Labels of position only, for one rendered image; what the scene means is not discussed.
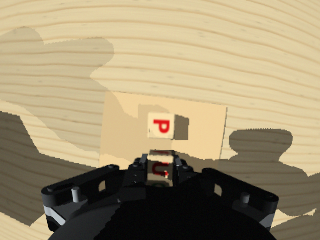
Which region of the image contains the cream letter block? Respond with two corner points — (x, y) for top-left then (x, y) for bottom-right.
(147, 112), (175, 139)
(147, 182), (170, 187)
(147, 149), (174, 181)

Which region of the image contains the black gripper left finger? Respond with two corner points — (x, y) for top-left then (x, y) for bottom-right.
(41, 153), (148, 232)

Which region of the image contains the beige flat mat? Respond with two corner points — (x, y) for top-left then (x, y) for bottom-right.
(99, 91), (227, 173)

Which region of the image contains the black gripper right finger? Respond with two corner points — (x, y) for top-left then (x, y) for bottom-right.
(172, 155), (279, 231)

